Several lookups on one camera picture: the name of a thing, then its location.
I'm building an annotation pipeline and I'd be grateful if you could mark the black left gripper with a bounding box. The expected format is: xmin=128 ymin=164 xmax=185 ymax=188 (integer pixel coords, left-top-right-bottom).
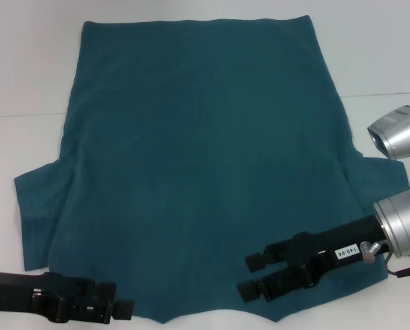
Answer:
xmin=0 ymin=261 xmax=118 ymax=323

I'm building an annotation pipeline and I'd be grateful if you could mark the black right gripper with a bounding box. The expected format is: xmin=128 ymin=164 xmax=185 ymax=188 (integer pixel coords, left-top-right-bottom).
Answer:
xmin=236 ymin=214 xmax=390 ymax=304

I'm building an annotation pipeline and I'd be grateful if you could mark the blue shirt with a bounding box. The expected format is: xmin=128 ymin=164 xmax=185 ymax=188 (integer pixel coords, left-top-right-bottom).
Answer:
xmin=13 ymin=14 xmax=408 ymax=325

